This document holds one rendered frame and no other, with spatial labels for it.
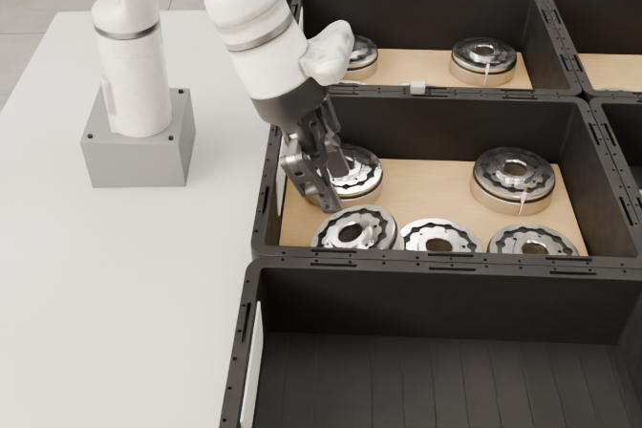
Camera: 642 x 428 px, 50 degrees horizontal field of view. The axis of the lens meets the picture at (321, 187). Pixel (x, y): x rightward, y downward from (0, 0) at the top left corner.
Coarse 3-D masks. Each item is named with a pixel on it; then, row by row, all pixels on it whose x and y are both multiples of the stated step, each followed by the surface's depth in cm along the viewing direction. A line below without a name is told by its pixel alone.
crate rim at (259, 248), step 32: (352, 96) 90; (384, 96) 90; (416, 96) 90; (448, 96) 90; (480, 96) 90; (512, 96) 90; (544, 96) 90; (608, 160) 80; (256, 224) 72; (256, 256) 69; (288, 256) 68; (320, 256) 68; (352, 256) 68; (384, 256) 69; (416, 256) 68; (448, 256) 68; (480, 256) 68; (512, 256) 68; (544, 256) 68; (576, 256) 68; (640, 256) 68
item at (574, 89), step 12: (300, 0) 110; (540, 0) 110; (540, 12) 107; (552, 24) 104; (552, 36) 101; (552, 48) 100; (564, 48) 99; (564, 60) 97; (564, 72) 94; (336, 84) 92; (348, 84) 92; (360, 84) 92; (576, 84) 92; (576, 96) 90
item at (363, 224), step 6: (342, 222) 80; (348, 222) 79; (354, 222) 79; (360, 222) 78; (366, 222) 78; (336, 228) 79; (342, 228) 79; (348, 228) 79; (366, 228) 77; (336, 234) 78; (366, 234) 76; (336, 240) 78; (354, 240) 76; (360, 240) 76; (366, 240) 76; (336, 246) 77; (342, 246) 76; (348, 246) 76; (354, 246) 76
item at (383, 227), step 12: (336, 216) 82; (348, 216) 81; (360, 216) 80; (372, 216) 79; (384, 216) 78; (324, 228) 81; (372, 228) 77; (384, 228) 77; (312, 240) 80; (324, 240) 79; (372, 240) 76; (384, 240) 75
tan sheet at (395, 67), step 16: (384, 64) 115; (400, 64) 115; (416, 64) 115; (432, 64) 115; (448, 64) 115; (368, 80) 111; (384, 80) 111; (400, 80) 111; (416, 80) 111; (432, 80) 111; (448, 80) 111; (512, 80) 111; (528, 80) 111
